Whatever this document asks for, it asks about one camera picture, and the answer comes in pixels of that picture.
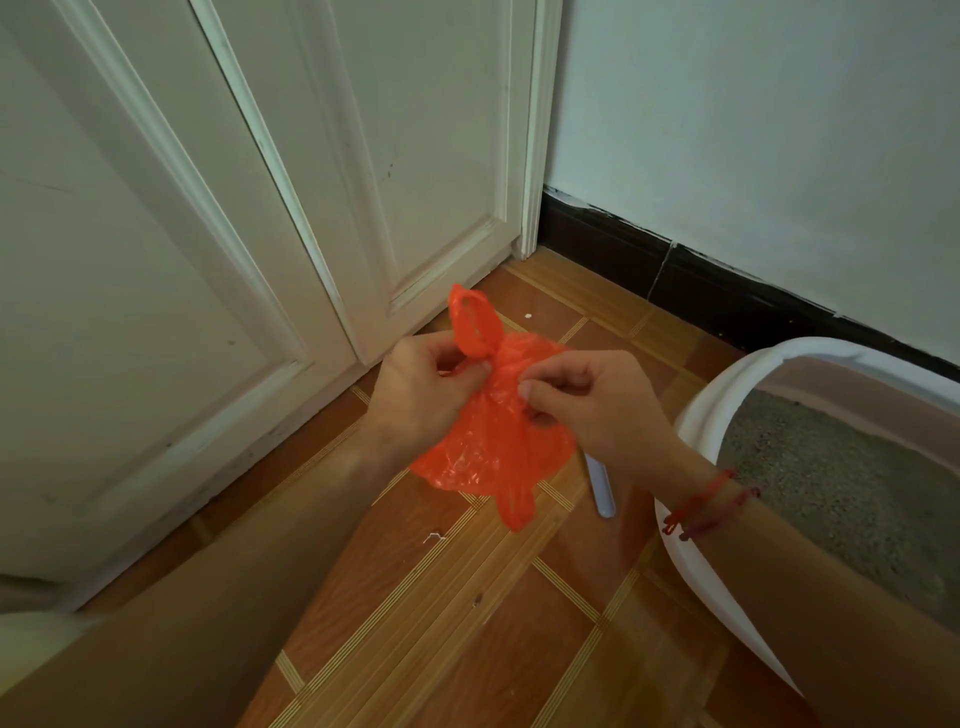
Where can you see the white pink cat litter box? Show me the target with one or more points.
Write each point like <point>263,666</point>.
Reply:
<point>697,435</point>

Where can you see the person's right hand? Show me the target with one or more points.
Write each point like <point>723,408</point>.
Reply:
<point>615,412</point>

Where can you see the white wooden cabinet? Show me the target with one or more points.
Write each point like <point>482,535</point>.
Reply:
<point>540,112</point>

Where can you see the person's left forearm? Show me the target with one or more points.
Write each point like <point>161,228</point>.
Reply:
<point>187,615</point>

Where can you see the grey plastic litter scoop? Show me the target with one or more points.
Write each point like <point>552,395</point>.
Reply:
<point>602,491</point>

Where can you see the grey cat litter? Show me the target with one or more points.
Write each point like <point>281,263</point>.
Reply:
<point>847,480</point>

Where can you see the white panel cabinet door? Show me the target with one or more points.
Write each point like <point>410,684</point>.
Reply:
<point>112,300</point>
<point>420,135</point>

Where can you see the person's right forearm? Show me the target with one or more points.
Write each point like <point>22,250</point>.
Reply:
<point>847,630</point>

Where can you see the orange plastic bag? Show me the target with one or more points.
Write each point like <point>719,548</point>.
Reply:
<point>487,442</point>

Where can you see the person's left hand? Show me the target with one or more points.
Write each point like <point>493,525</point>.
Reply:
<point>416,397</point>

